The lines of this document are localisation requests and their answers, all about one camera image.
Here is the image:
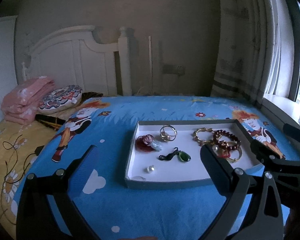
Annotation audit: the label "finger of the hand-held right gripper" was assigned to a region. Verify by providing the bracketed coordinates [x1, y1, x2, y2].
[283, 124, 300, 143]
[250, 140, 300, 197]

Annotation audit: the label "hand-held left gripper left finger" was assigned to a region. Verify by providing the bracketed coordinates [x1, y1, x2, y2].
[16, 145, 100, 240]

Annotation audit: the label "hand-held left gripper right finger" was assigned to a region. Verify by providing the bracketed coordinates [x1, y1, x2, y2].
[200, 144, 284, 240]

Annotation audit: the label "red cord gold bead bracelet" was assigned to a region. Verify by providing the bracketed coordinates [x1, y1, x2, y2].
[210, 141, 230, 159]

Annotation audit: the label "grey jewelry tray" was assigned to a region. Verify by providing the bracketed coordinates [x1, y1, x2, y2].
[124, 119, 263, 190]

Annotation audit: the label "dark red bead bracelet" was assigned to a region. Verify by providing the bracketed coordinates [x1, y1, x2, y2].
[212, 129, 240, 153]

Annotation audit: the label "gold bamboo-link bracelet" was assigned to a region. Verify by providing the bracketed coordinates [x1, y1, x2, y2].
[192, 127, 215, 147]

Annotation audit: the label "silver linked rings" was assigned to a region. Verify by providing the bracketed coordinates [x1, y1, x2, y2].
[159, 125, 178, 142]

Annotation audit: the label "pink striped ornament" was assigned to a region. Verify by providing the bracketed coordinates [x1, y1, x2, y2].
[143, 134, 163, 150]

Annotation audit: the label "plain gold bangle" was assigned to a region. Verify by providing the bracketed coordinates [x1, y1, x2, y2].
[215, 141, 242, 163]

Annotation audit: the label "white windowsill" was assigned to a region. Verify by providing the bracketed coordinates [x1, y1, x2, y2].
[261, 94, 300, 130]

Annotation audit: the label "red fabric flower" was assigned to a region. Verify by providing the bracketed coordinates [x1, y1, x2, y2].
[136, 135, 158, 152]

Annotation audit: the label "dark striped folded cloth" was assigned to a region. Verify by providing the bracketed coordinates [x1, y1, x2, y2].
[35, 114, 67, 130]

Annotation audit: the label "blue cartoon printed bedsheet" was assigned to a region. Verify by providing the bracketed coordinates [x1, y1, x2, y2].
[14, 95, 300, 240]

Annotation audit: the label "round patterned pillow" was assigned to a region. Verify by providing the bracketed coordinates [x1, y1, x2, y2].
[37, 85, 83, 114]

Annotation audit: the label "yellow floral bedsheet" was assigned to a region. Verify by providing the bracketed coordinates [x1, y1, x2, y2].
[0, 115, 65, 233]

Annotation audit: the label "folded pink blanket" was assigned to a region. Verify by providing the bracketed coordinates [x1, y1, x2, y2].
[1, 76, 55, 125]

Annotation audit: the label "grey striped curtain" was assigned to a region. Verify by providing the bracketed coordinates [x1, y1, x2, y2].
[210, 0, 294, 108]

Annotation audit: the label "white bed headboard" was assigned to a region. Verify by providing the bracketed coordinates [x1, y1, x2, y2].
[21, 25, 137, 97]

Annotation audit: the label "white wardrobe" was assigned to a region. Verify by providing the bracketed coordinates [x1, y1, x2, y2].
[0, 15, 18, 130]

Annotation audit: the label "green pendant black cord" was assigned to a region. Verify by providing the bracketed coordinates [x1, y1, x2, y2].
[158, 147, 192, 163]

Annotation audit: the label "black cable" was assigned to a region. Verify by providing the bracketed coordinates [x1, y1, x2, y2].
[2, 134, 44, 183]

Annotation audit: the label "wall socket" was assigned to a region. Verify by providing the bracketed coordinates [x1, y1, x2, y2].
[162, 64, 185, 75]

